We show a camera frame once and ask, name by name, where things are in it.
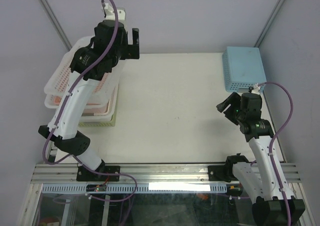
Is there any right aluminium frame post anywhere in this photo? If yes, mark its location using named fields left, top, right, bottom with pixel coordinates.
left=254, top=0, right=286, bottom=48

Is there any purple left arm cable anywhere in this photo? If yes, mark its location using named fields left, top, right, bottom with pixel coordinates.
left=41, top=0, right=138, bottom=226

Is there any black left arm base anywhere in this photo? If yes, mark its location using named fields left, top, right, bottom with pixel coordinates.
left=76, top=162, right=121, bottom=183

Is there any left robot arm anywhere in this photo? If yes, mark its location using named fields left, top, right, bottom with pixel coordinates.
left=38, top=20, right=140, bottom=181

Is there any yellow-green perforated basket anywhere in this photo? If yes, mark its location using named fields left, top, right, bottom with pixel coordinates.
left=78, top=109, right=116, bottom=127

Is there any left aluminium frame post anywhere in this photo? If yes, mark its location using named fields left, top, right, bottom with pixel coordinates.
left=38, top=0, right=72, bottom=51

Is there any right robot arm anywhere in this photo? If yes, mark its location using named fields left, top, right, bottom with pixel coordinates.
left=213, top=92, right=306, bottom=226

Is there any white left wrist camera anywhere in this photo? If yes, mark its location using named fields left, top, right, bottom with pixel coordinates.
left=102, top=3, right=126, bottom=23

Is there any pink basket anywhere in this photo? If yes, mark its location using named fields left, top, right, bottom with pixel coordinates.
left=44, top=62, right=109, bottom=114

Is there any aluminium mounting rail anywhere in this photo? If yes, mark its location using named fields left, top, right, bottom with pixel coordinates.
left=31, top=162, right=301, bottom=186

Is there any light blue perforated basket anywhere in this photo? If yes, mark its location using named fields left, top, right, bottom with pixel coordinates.
left=222, top=46, right=267, bottom=93

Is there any grey slotted cable duct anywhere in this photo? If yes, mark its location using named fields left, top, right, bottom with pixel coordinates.
left=42, top=182, right=227, bottom=195

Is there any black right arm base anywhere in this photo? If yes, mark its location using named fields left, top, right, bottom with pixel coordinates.
left=207, top=153, right=249, bottom=183

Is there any aluminium frame post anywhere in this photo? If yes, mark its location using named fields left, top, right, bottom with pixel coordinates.
left=38, top=0, right=72, bottom=51
left=254, top=0, right=286, bottom=48

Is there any white perforated basket top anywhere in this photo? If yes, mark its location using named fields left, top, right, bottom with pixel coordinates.
left=43, top=35, right=121, bottom=104

